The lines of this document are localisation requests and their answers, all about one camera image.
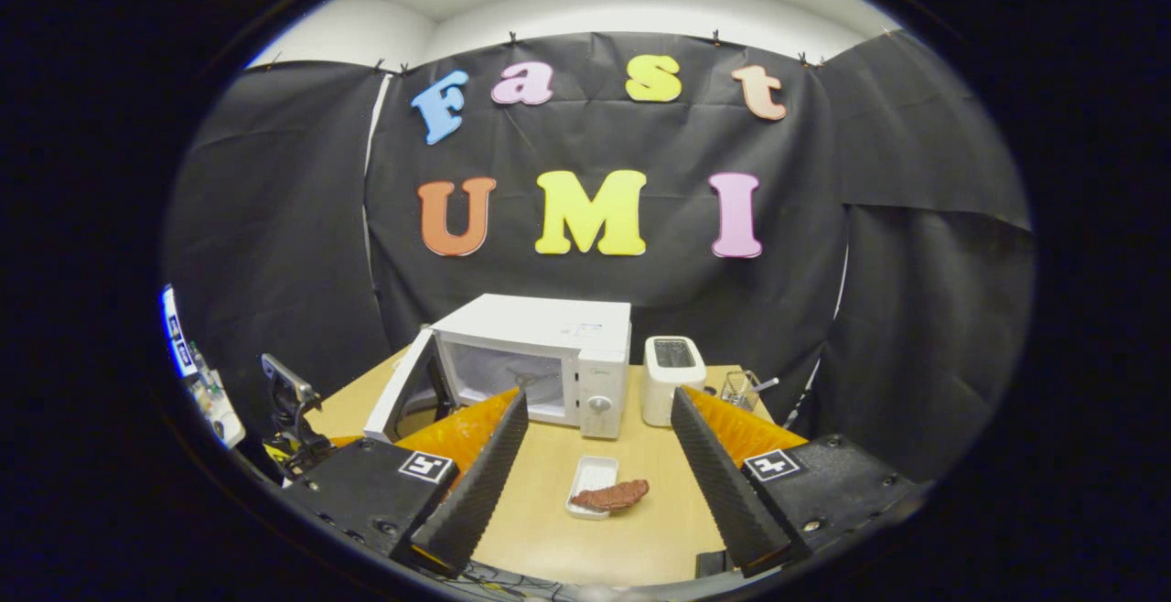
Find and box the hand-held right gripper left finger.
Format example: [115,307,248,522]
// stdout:
[279,388,531,580]

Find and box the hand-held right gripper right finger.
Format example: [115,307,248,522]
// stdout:
[671,386,922,579]

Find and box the brown meat slice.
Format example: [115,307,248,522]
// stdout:
[571,479,650,511]

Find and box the white microwave oven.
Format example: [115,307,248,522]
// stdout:
[363,294,633,443]

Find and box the white toaster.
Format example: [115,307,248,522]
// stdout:
[642,336,707,427]

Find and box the white device with blue labels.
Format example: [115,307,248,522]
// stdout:
[162,285,246,449]

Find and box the white rectangular tray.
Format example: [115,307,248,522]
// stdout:
[565,456,619,521]

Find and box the wire mesh basket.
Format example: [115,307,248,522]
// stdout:
[720,370,762,412]

